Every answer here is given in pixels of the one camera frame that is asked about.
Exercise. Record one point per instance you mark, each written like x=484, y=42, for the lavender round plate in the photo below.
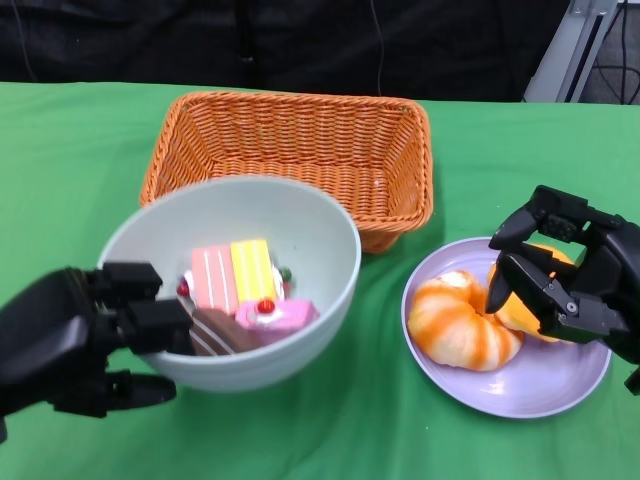
x=525, y=385

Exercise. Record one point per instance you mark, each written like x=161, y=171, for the chocolate layered cake slice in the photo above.
x=220, y=330

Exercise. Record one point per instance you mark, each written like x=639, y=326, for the orange wicker basket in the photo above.
x=300, y=135

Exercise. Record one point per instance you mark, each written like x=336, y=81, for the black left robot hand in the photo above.
x=50, y=340

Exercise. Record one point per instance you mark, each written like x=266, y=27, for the pink yellow fruit cake slice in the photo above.
x=250, y=270

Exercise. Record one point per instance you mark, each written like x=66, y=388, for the grey-green round bowl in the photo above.
x=280, y=220

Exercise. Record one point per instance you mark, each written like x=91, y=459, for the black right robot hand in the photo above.
x=600, y=280

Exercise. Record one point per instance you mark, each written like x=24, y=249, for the grey aluminium frame post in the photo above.
x=565, y=60

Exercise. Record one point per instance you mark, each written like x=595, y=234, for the orange white striped bun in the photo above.
x=450, y=325

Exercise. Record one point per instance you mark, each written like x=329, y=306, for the black backdrop cloth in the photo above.
x=150, y=40

